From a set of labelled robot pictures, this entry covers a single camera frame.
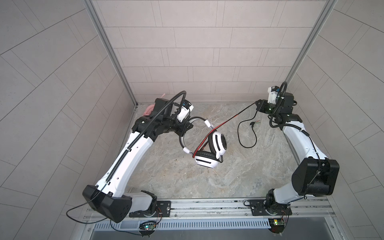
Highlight pink headphones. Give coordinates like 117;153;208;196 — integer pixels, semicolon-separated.
143;103;158;117

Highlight white black headphones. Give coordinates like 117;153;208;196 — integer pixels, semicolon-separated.
179;117;227;169

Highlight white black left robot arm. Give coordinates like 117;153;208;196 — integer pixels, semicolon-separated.
83;98;194;223

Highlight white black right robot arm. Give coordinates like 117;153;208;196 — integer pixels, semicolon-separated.
256;93;340;215

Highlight left circuit board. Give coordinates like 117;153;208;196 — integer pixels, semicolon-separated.
139;221;157;234

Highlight circuit board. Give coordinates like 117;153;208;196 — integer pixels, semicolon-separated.
268;219;286;235
139;221;157;234

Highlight right circuit board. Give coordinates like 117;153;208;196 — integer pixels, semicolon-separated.
268;219;286;235

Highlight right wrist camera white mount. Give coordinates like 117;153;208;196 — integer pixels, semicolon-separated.
268;86;280;104

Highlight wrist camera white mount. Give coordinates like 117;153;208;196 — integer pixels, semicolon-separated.
268;86;280;104
177;100;194;123

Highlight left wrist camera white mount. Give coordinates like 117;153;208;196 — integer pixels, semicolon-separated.
177;100;194;123

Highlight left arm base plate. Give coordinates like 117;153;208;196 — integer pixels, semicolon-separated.
129;201;172;218

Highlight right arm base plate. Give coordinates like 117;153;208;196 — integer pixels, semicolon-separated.
244;199;292;216

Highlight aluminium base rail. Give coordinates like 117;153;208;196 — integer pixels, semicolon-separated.
82;196;337;223

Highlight aluminium corner post right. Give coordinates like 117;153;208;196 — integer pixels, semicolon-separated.
280;0;337;92

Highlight aluminium corner post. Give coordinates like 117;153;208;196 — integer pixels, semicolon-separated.
83;0;138;106
280;0;337;92

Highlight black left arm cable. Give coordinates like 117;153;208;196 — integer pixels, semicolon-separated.
65;90;187;225

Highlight aluminium corner post left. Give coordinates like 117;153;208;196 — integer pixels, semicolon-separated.
83;0;138;106

